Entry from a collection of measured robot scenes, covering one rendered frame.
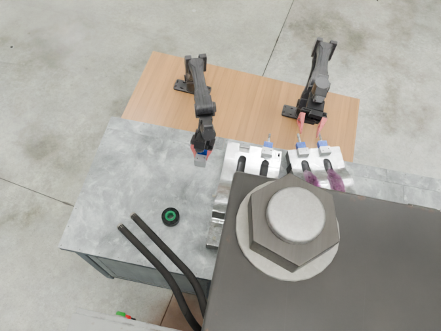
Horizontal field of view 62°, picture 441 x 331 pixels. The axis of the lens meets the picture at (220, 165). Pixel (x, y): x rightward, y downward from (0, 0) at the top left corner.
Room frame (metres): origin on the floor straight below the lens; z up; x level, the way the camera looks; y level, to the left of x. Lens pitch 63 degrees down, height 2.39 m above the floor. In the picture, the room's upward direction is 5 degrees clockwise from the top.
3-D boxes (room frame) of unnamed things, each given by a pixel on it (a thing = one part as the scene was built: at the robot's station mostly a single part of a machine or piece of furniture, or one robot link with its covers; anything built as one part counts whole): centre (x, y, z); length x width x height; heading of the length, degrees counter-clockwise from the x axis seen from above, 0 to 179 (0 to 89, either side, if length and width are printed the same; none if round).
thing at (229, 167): (0.65, -0.13, 0.87); 0.50 x 0.26 x 0.14; 173
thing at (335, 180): (0.69, -0.48, 0.90); 0.26 x 0.18 x 0.08; 10
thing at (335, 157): (0.69, -0.49, 0.86); 0.50 x 0.26 x 0.11; 10
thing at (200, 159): (0.82, 0.08, 0.94); 0.13 x 0.05 x 0.05; 173
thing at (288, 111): (1.17, -0.40, 0.84); 0.20 x 0.07 x 0.08; 79
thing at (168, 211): (0.54, 0.20, 0.82); 0.08 x 0.08 x 0.04
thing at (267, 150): (0.91, -0.22, 0.89); 0.13 x 0.05 x 0.05; 173
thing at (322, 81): (1.00, -0.37, 1.24); 0.12 x 0.09 x 0.12; 169
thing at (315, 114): (0.83, -0.36, 1.20); 0.09 x 0.07 x 0.07; 170
